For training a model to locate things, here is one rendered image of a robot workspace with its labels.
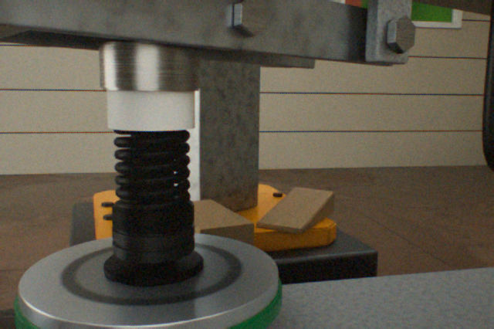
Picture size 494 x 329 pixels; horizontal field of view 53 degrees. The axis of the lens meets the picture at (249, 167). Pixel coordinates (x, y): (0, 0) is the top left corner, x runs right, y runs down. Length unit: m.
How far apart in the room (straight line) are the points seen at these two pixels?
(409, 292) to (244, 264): 0.20
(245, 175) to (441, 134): 6.42
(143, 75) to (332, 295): 0.30
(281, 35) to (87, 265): 0.26
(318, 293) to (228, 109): 0.62
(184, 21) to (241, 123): 0.77
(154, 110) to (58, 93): 5.98
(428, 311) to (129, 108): 0.34
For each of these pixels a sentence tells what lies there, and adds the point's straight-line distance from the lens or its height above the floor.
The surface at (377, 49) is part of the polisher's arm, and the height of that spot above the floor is 1.10.
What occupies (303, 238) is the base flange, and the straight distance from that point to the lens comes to 1.02.
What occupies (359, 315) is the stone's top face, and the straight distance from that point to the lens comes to 0.50.
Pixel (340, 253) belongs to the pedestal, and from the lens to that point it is 1.02.
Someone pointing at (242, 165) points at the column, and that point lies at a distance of 1.13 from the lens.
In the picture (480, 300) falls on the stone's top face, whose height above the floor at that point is 0.85.
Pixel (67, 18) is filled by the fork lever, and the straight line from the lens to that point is 0.33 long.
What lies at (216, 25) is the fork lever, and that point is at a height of 1.11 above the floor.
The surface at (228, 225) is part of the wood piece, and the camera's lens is 0.85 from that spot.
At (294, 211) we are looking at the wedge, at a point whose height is 0.80.
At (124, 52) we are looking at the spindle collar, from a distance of 0.38.
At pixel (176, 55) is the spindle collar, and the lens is 0.38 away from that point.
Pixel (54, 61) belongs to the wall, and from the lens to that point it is 6.37.
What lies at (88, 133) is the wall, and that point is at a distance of 6.34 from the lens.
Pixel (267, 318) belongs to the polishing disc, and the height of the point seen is 0.89.
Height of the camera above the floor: 1.06
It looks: 9 degrees down
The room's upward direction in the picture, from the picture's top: 1 degrees clockwise
